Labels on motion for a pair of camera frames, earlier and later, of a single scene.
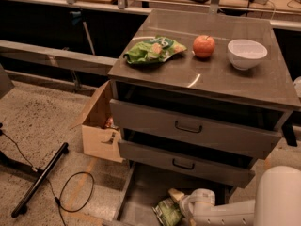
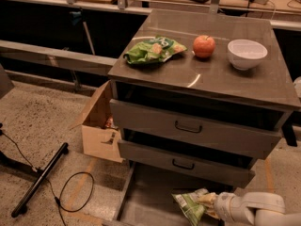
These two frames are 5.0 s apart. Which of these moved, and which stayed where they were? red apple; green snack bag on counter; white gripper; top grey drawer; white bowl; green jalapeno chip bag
Moved: green jalapeno chip bag; white gripper
Stayed: white bowl; red apple; green snack bag on counter; top grey drawer
